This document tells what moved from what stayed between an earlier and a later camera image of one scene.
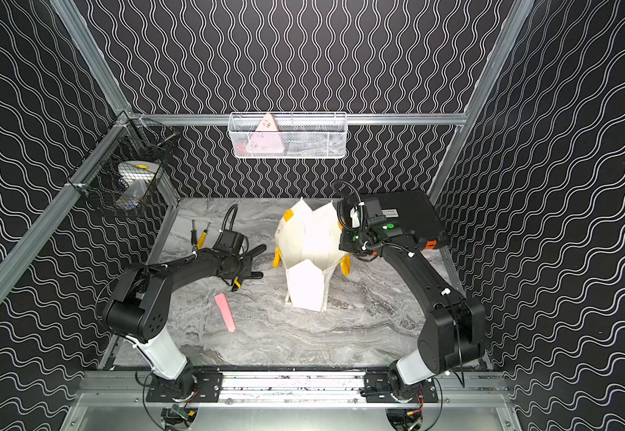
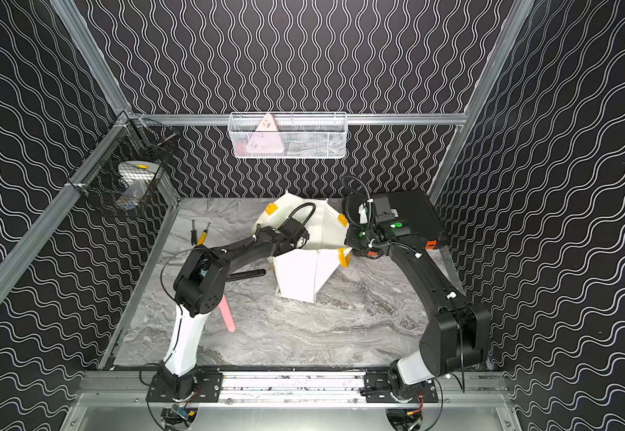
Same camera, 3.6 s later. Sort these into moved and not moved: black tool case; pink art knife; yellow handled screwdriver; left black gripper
Moved: left black gripper
Not moved: yellow handled screwdriver; pink art knife; black tool case
